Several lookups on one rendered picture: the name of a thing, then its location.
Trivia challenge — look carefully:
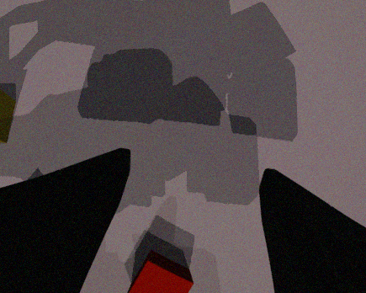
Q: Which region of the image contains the red cube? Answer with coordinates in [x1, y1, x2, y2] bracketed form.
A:
[128, 251, 194, 293]

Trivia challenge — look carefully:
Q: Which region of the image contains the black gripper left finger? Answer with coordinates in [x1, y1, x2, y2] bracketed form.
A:
[0, 149, 130, 293]

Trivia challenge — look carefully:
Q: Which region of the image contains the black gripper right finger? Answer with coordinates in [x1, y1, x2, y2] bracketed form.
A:
[259, 169, 366, 293]

